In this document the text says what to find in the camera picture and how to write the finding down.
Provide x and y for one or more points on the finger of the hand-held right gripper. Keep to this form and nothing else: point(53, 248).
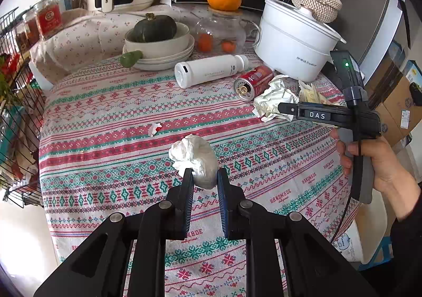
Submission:
point(288, 109)

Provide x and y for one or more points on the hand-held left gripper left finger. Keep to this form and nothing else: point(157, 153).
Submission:
point(189, 191)

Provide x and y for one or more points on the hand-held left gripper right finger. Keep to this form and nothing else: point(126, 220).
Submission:
point(221, 198)

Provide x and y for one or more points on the white paper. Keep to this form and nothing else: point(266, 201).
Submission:
point(273, 99)

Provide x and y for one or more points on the white tissue ball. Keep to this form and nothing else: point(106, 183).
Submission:
point(197, 158)

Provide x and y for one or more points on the red drink can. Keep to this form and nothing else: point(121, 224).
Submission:
point(255, 81)

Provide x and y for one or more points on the white plastic bottle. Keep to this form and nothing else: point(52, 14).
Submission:
point(211, 69)

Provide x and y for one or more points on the white plastic bin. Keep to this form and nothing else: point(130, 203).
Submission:
point(369, 241)

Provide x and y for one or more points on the person's right forearm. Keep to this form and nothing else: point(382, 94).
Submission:
point(408, 250)

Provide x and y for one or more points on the person's right hand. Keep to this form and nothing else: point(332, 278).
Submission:
point(382, 165)

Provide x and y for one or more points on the pale yellow paper pieces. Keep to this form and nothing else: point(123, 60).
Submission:
point(310, 96)

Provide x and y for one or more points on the large cardboard box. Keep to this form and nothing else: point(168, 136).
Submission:
point(395, 102)

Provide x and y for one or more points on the white electric cooking pot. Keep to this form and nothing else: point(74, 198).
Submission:
point(293, 43)

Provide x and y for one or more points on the blue and yellow box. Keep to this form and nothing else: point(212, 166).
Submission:
point(413, 72)

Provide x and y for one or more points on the red and white paper scrap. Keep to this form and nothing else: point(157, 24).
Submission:
point(155, 129)

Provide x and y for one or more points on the small orange mandarin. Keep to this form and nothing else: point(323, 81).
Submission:
point(205, 42)
point(228, 46)

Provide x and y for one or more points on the grey refrigerator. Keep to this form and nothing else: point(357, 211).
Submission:
point(382, 36)

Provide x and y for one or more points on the glass teapot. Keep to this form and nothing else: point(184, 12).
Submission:
point(230, 28)

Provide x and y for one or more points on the patterned striped tablecloth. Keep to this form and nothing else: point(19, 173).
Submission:
point(99, 138)

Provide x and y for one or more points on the cream ceramic plate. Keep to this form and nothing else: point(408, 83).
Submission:
point(184, 51)
point(165, 66)

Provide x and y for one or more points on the cream ceramic bowl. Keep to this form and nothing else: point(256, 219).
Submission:
point(165, 48)

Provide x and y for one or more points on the dark green pumpkin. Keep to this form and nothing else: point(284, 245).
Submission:
point(155, 28)

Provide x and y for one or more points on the white floral cloth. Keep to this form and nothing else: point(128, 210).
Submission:
point(85, 39)

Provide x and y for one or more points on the pile of colourful packets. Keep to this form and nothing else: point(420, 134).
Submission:
point(13, 138)

